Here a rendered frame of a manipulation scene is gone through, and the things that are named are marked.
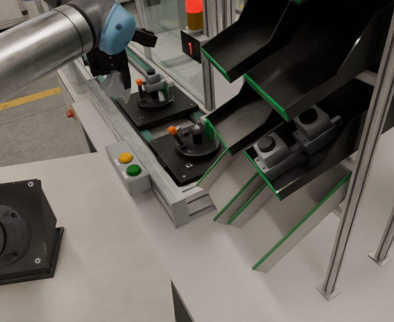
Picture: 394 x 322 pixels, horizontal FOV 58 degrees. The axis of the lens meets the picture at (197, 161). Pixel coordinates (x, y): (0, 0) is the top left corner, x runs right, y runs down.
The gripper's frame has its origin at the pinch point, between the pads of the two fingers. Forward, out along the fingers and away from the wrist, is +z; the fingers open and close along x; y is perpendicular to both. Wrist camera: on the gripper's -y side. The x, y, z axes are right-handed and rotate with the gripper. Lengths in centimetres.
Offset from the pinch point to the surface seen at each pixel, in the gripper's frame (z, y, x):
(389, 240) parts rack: 29, -40, 48
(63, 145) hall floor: 123, 13, -187
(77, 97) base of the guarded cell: 37, 2, -84
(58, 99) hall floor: 123, 0, -269
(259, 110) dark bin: 0.0, -21.1, 23.1
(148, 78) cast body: 15.2, -18.2, -36.9
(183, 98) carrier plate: 26, -30, -35
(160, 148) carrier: 26.3, -9.3, -11.0
